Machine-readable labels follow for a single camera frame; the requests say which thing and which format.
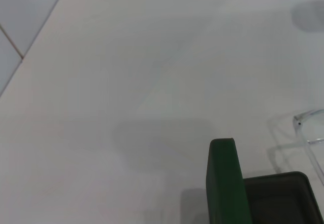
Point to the green glasses case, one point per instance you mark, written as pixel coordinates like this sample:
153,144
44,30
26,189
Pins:
222,183

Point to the clear transparent glasses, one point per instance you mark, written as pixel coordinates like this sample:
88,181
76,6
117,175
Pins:
298,123

